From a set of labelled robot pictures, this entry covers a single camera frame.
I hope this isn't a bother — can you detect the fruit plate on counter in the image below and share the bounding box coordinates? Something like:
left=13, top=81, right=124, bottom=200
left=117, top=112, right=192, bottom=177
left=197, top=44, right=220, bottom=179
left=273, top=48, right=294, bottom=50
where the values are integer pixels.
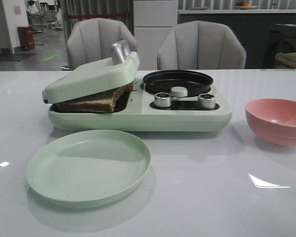
left=234, top=0, right=257, bottom=10

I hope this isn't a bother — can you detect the light green plate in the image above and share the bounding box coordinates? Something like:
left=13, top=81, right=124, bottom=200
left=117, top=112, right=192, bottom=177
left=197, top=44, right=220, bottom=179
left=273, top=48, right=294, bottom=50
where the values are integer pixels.
left=26, top=130, right=150, bottom=209

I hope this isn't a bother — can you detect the red trash bin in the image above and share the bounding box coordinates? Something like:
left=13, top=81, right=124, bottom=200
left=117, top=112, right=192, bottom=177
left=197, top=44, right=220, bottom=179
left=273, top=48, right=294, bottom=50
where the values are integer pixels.
left=17, top=26, right=35, bottom=50

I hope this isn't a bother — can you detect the grey upholstered chair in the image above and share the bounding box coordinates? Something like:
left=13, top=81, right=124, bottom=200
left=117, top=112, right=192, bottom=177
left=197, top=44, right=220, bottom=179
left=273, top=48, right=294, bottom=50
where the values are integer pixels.
left=157, top=21, right=247, bottom=70
left=67, top=18, right=137, bottom=70

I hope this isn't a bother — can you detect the right grey upholstered chair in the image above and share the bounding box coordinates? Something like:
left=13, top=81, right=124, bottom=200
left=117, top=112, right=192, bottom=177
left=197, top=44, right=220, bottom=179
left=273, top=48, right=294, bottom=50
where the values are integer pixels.
left=157, top=21, right=247, bottom=70

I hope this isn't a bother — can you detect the green breakfast maker base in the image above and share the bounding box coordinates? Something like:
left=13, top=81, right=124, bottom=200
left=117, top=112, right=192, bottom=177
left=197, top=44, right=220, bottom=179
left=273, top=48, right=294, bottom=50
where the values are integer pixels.
left=48, top=73, right=232, bottom=132

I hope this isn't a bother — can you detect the white cabinet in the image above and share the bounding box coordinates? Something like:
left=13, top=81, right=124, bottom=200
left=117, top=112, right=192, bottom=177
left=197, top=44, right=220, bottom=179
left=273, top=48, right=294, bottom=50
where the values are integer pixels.
left=133, top=0, right=178, bottom=71

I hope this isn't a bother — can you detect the dark grey counter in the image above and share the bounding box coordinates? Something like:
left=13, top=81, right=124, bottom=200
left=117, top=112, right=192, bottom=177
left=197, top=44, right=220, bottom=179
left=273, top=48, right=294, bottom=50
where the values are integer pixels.
left=179, top=9, right=296, bottom=69

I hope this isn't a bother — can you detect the silver control knob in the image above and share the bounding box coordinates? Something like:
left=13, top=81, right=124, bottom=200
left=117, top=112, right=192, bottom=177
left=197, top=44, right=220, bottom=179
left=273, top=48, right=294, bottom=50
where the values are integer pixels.
left=197, top=93, right=216, bottom=110
left=153, top=92, right=172, bottom=108

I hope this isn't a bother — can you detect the tan cushion at right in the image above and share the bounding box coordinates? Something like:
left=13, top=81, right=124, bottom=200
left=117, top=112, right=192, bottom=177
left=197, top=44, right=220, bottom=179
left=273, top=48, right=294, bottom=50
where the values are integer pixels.
left=275, top=52, right=296, bottom=69

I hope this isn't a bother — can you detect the right silver control knob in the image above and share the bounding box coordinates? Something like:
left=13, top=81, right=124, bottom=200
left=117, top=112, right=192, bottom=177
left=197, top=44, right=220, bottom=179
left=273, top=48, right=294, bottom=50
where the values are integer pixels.
left=197, top=93, right=216, bottom=110

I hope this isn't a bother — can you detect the red barrier belt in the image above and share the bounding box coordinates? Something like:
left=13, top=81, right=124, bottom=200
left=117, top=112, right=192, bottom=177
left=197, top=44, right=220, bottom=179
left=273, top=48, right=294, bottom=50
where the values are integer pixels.
left=67, top=12, right=127, bottom=19

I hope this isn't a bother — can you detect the black round frying pan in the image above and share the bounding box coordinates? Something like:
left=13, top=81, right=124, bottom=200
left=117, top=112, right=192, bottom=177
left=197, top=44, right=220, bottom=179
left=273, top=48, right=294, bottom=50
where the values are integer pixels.
left=143, top=70, right=213, bottom=97

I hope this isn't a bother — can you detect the green breakfast maker lid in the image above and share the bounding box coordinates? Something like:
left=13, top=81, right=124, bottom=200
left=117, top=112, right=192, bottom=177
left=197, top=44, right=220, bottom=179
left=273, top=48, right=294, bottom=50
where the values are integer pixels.
left=42, top=51, right=140, bottom=104

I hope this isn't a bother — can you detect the pink bowl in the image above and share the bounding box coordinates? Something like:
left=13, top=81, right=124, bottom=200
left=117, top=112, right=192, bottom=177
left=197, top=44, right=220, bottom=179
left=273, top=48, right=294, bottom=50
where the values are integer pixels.
left=245, top=98, right=296, bottom=147

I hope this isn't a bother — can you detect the bread slice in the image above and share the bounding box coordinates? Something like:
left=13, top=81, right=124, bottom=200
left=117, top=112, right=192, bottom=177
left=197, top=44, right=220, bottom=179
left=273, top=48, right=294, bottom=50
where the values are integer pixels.
left=53, top=86, right=132, bottom=113
left=124, top=82, right=134, bottom=92

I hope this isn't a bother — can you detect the left silver control knob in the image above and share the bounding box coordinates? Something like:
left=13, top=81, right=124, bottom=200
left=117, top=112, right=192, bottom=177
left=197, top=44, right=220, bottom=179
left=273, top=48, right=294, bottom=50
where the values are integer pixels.
left=153, top=92, right=172, bottom=108

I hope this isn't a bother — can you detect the left grey upholstered chair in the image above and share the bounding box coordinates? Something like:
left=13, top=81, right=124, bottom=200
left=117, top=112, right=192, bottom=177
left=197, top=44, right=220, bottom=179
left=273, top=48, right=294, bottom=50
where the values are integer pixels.
left=67, top=18, right=137, bottom=70

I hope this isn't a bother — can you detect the silver lid handle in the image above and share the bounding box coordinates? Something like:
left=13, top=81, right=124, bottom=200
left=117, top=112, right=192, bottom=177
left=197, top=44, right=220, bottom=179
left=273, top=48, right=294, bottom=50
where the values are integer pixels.
left=111, top=39, right=131, bottom=65

